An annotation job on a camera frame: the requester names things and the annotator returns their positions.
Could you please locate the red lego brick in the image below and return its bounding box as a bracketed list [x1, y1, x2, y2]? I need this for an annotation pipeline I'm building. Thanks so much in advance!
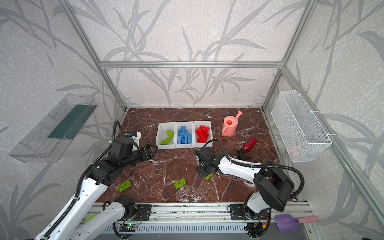
[200, 125, 210, 133]
[197, 137, 207, 144]
[196, 128, 209, 139]

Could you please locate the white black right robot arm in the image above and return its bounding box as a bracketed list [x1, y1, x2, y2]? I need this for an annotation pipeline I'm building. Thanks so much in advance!
[195, 139, 305, 220]

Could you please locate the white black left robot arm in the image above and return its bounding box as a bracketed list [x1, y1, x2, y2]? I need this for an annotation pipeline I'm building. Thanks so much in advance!
[36, 120, 158, 240]

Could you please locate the white right sorting bin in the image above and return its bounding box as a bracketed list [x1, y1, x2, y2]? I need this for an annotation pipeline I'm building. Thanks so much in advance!
[192, 121, 213, 148]

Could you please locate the white middle sorting bin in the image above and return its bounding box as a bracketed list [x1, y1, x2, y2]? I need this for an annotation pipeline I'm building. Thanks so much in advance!
[176, 122, 195, 149]

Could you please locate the pink toy watering can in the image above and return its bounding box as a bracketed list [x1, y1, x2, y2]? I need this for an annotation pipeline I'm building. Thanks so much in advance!
[222, 111, 243, 137]

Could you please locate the red handled tool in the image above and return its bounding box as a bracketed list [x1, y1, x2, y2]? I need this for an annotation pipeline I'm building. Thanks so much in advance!
[242, 138, 258, 151]

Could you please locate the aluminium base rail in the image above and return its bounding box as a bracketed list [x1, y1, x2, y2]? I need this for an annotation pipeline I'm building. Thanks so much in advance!
[89, 201, 314, 224]

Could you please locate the green toy spade wooden handle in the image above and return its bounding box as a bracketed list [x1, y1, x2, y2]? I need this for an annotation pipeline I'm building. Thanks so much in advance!
[83, 213, 99, 225]

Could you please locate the clear wall shelf green mat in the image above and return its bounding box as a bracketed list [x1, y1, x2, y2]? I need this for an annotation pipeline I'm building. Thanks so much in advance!
[9, 94, 97, 163]

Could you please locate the white wire wall basket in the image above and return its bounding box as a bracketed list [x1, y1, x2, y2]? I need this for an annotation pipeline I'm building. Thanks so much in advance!
[271, 91, 332, 163]

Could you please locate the purple toy shovel pink handle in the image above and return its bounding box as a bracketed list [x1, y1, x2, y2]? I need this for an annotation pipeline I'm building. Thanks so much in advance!
[275, 214, 319, 233]

